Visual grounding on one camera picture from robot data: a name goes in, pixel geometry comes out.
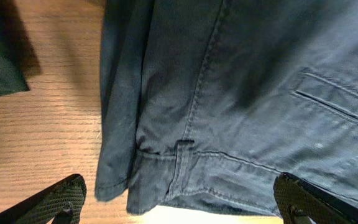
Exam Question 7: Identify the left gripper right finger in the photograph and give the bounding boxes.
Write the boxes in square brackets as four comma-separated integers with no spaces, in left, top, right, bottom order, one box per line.
[273,172,358,224]

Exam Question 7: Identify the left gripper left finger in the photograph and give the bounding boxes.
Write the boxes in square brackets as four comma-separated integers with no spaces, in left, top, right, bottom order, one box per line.
[0,174,87,224]

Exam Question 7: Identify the blue denim shorts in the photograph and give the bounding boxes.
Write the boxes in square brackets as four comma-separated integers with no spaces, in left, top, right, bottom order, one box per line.
[95,0,358,216]

